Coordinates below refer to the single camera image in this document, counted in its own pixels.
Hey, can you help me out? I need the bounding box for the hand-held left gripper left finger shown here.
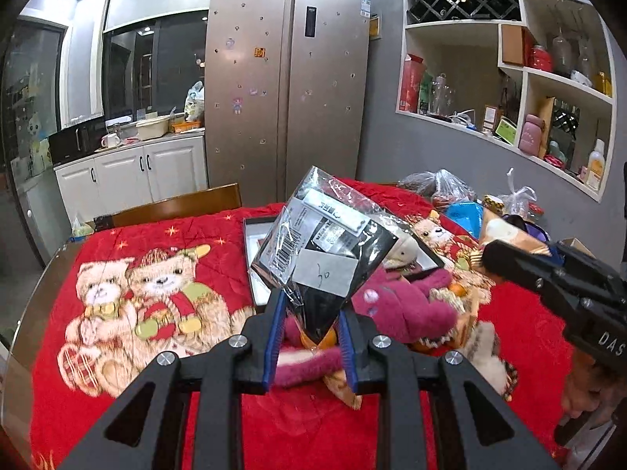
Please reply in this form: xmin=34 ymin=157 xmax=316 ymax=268
xmin=58 ymin=289 xmax=287 ymax=470

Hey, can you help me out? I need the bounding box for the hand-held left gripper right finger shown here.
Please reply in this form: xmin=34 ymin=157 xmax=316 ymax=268
xmin=338 ymin=304 xmax=559 ymax=470

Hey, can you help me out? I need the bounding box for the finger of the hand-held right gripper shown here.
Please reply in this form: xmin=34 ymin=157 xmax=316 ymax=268
xmin=481 ymin=239 xmax=564 ymax=299

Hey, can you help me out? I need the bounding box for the beige cloth pouch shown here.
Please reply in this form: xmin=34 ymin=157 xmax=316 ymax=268
xmin=479 ymin=215 xmax=552 ymax=258

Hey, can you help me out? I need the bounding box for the black packet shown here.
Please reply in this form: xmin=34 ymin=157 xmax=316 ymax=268
xmin=250 ymin=165 xmax=399 ymax=346

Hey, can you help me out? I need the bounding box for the black box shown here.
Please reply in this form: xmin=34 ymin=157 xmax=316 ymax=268
xmin=242 ymin=215 xmax=442 ymax=307

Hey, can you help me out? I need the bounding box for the person's right hand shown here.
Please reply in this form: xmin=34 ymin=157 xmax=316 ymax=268
xmin=561 ymin=352 xmax=627 ymax=427

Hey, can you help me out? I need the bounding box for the purple cloth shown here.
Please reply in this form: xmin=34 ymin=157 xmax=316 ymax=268
xmin=502 ymin=213 xmax=547 ymax=237

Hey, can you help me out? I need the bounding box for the clear knotted plastic bag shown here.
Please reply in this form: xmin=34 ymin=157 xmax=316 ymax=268
xmin=497 ymin=167 xmax=544 ymax=216

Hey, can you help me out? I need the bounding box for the blue bag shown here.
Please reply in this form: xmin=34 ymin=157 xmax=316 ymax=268
xmin=446 ymin=201 xmax=486 ymax=238

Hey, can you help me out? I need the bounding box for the magenta plush toy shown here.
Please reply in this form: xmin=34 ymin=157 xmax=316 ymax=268
xmin=272 ymin=269 xmax=458 ymax=387

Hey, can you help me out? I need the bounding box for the gold patterned pouch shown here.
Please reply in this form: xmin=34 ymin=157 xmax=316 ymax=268
xmin=426 ymin=286 xmax=483 ymax=348

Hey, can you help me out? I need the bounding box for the white plush toy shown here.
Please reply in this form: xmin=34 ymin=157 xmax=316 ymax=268
xmin=463 ymin=320 xmax=507 ymax=395

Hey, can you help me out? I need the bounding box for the red printed blanket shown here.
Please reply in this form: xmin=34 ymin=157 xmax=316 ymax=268
xmin=29 ymin=179 xmax=589 ymax=470

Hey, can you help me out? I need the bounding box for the grey plush toy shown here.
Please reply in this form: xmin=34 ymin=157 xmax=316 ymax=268
xmin=382 ymin=237 xmax=422 ymax=272

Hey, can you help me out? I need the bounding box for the crumpled plastic bag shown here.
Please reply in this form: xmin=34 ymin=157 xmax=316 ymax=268
xmin=398 ymin=169 xmax=476 ymax=206

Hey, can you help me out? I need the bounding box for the white lotion bottle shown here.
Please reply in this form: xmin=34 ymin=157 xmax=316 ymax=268
xmin=585 ymin=139 xmax=607 ymax=189

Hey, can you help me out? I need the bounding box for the green box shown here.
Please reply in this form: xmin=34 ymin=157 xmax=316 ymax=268
xmin=495 ymin=117 xmax=517 ymax=145

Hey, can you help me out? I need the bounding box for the glass jar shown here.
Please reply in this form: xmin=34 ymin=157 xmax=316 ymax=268
xmin=431 ymin=73 xmax=454 ymax=116

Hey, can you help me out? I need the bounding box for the white kitchen cabinet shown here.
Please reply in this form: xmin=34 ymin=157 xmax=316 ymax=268
xmin=53 ymin=134 xmax=209 ymax=221

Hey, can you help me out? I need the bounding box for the red jar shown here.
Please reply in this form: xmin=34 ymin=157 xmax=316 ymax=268
xmin=528 ymin=45 xmax=553 ymax=73

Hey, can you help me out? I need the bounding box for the red carton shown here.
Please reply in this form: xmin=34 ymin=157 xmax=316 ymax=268
xmin=399 ymin=54 xmax=424 ymax=112

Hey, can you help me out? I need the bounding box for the beige double-door refrigerator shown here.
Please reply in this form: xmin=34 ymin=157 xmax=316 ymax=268
xmin=205 ymin=0 xmax=370 ymax=201

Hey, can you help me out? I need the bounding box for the cream pot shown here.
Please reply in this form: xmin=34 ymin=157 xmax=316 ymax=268
xmin=134 ymin=116 xmax=170 ymax=140

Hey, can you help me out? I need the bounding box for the white bag on counter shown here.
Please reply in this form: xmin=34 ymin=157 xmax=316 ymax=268
xmin=183 ymin=81 xmax=205 ymax=123

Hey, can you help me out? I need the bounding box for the black microwave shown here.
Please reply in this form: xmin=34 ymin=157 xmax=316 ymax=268
xmin=48 ymin=122 xmax=106 ymax=165

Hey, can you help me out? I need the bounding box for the dark kitchen window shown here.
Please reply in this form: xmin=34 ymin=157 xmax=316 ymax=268
xmin=103 ymin=10 xmax=209 ymax=123

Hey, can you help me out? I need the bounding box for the white wall shelf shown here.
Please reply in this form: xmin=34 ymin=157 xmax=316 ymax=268
xmin=396 ymin=0 xmax=617 ymax=202

